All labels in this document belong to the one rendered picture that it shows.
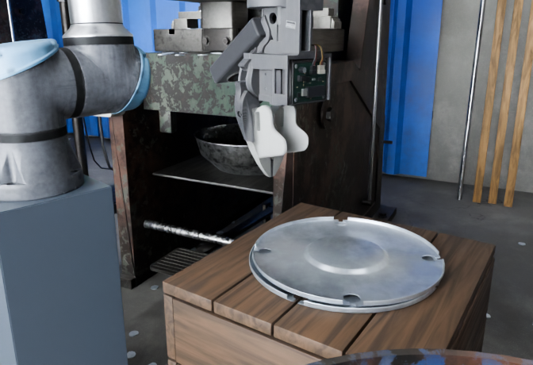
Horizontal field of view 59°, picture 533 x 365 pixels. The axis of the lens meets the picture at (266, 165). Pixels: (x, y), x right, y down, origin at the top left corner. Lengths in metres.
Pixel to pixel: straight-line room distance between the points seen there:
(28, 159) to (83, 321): 0.29
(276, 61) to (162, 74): 0.77
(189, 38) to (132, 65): 0.46
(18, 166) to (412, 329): 0.59
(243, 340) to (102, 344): 0.34
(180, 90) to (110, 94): 0.41
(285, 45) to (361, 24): 0.98
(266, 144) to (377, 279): 0.26
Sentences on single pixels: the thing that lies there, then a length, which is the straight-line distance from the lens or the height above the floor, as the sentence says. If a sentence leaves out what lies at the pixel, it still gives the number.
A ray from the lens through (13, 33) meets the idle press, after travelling 2.65.
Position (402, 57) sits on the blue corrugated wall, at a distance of 2.35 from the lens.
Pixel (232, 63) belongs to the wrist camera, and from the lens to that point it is 0.59.
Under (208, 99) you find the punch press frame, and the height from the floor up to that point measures 0.54.
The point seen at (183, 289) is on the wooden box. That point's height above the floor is 0.35.
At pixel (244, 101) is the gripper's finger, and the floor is 0.62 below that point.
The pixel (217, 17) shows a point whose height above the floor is 0.73.
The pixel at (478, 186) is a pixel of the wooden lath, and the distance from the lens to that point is 2.20.
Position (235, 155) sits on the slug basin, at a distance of 1.27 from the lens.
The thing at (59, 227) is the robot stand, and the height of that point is 0.40.
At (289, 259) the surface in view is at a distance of 0.74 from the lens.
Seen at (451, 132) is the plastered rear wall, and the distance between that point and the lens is 2.42.
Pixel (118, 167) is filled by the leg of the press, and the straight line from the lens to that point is 1.33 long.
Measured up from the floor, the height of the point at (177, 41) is 0.67.
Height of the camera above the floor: 0.69
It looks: 15 degrees down
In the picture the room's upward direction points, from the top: straight up
